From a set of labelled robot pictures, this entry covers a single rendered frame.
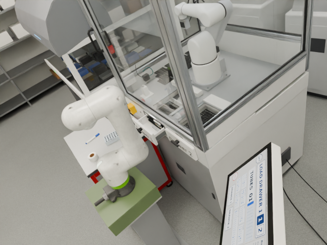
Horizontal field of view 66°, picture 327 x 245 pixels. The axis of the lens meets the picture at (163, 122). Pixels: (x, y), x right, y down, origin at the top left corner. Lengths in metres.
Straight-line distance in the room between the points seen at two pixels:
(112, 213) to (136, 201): 0.14
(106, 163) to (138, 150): 0.18
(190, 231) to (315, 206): 0.98
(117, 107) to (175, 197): 1.51
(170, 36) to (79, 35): 1.36
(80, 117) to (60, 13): 1.29
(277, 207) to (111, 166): 0.82
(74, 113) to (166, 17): 0.52
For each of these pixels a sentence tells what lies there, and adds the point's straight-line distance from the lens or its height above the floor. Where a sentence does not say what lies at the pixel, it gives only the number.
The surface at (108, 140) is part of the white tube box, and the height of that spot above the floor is 0.79.
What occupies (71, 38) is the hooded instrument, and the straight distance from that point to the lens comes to 2.28.
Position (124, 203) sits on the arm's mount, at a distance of 1.50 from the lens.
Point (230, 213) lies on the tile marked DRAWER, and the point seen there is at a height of 1.01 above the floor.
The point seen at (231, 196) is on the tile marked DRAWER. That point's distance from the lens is 1.18.
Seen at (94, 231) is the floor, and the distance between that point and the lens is 2.64.
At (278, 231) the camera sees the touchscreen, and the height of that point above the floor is 1.19.
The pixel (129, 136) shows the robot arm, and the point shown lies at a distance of 1.27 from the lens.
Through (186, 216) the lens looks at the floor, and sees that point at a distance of 2.34.
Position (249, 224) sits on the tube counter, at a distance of 0.99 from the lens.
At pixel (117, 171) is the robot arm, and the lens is 1.39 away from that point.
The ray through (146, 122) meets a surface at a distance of 1.95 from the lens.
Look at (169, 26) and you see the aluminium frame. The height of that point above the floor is 1.67.
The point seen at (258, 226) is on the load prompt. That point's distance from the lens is 0.95.
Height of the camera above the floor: 2.00
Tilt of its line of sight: 38 degrees down
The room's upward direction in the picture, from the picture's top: 22 degrees counter-clockwise
